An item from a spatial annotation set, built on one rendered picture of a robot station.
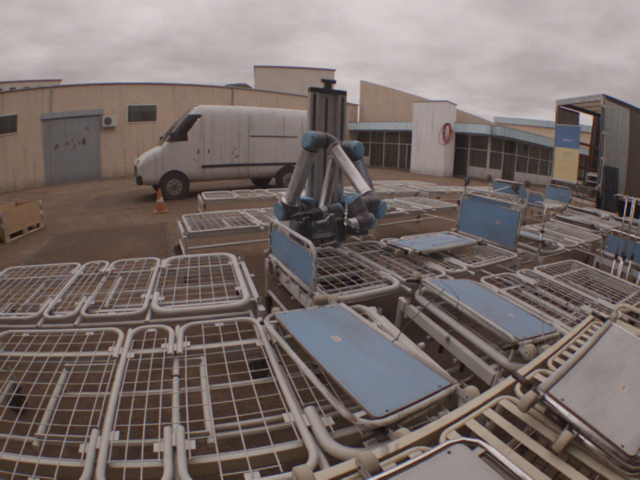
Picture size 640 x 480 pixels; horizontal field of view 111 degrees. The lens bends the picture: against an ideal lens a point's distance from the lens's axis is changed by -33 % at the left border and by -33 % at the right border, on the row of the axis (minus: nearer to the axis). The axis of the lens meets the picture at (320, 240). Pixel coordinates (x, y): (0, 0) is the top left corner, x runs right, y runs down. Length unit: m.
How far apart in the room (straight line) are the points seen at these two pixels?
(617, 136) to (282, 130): 10.31
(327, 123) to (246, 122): 6.57
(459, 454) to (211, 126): 8.76
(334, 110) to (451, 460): 2.66
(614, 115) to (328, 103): 9.92
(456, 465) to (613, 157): 11.03
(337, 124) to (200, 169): 6.39
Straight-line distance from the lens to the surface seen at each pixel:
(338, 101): 2.89
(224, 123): 9.11
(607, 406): 1.11
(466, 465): 0.79
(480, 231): 3.36
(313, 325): 1.36
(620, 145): 11.74
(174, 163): 8.76
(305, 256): 1.82
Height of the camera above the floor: 1.25
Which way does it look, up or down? 16 degrees down
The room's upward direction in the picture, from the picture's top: 2 degrees clockwise
